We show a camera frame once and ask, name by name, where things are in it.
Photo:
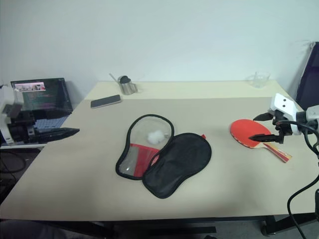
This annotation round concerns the black smartphone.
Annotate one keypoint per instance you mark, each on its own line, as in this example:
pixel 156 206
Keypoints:
pixel 106 101

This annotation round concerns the red table tennis paddle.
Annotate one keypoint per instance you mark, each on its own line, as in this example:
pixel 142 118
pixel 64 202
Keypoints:
pixel 243 129

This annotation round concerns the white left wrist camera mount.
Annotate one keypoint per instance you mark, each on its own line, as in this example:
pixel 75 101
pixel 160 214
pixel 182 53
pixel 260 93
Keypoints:
pixel 4 132

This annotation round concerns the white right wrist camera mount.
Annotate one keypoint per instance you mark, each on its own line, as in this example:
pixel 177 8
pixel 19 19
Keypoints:
pixel 286 105

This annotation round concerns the black table frame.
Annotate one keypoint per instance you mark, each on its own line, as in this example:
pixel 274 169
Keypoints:
pixel 174 225

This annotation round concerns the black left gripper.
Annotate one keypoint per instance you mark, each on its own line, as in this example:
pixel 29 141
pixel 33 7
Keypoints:
pixel 22 127

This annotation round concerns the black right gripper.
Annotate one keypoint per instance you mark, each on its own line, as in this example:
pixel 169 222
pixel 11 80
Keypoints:
pixel 281 127

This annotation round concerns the black zippered paddle case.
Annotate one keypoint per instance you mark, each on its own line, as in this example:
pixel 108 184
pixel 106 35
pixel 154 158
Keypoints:
pixel 179 164

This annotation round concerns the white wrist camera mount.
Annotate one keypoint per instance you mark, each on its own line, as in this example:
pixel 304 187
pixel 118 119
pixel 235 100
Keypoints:
pixel 286 105
pixel 4 132

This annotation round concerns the black office chair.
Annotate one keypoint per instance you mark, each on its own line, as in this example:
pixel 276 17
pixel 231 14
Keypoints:
pixel 309 82

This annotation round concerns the clear plastic cup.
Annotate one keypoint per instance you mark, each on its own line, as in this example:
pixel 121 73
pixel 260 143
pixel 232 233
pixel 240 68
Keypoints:
pixel 259 79

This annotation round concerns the black round lid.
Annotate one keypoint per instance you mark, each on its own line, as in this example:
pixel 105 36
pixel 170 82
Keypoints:
pixel 124 79

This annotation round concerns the open laptop computer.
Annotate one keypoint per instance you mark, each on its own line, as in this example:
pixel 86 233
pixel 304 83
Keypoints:
pixel 47 99

